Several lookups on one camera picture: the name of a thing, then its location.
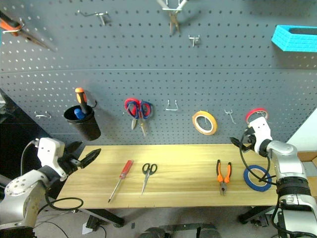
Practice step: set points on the white floor power socket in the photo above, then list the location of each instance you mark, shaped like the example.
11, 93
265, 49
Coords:
88, 228

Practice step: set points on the blue plastic bin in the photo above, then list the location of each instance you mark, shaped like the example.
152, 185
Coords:
289, 41

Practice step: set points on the grey metal pegboard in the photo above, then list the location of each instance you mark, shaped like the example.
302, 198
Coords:
158, 74

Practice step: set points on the long silver pegboard hook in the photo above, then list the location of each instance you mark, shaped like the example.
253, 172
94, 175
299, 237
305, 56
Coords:
99, 14

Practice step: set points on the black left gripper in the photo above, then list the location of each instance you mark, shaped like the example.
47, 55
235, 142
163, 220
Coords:
68, 162

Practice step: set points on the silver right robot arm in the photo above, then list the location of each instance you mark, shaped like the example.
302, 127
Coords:
288, 168

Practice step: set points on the red tape roll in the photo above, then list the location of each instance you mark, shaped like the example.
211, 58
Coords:
250, 112

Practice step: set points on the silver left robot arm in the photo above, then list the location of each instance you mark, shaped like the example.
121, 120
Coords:
22, 196

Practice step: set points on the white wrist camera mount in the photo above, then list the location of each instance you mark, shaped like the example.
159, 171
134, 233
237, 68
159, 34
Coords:
49, 151
260, 131

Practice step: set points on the small silver pegboard hook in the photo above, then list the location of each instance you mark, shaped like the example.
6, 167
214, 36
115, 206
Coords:
194, 41

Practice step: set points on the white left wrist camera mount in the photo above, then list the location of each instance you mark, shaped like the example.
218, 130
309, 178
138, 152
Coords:
49, 151

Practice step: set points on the silver double prong hook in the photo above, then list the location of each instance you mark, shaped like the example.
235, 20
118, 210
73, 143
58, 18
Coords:
230, 115

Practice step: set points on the blue tape roll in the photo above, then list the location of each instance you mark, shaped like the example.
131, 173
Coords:
247, 182

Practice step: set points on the yellow tape roll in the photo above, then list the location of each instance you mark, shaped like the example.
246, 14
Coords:
196, 125

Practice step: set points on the black table leg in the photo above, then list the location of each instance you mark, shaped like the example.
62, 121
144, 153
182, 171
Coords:
255, 213
106, 215

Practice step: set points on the silver loop pegboard hook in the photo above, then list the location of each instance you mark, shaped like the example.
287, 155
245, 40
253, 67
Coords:
172, 108
42, 116

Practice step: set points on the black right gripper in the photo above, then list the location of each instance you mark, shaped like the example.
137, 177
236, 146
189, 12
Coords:
251, 143

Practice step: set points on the orange black combination pliers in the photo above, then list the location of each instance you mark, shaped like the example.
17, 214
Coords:
224, 179

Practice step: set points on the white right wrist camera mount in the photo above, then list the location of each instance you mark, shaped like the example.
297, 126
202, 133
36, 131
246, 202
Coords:
260, 131

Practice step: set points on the black cup holder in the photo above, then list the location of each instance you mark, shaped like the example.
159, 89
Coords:
86, 129

